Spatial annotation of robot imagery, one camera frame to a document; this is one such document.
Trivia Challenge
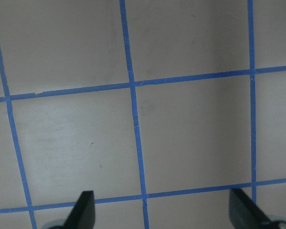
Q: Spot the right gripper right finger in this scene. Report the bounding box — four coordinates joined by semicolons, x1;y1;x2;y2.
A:
229;188;276;229

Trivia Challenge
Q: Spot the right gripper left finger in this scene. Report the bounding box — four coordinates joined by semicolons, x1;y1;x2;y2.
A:
63;191;95;229

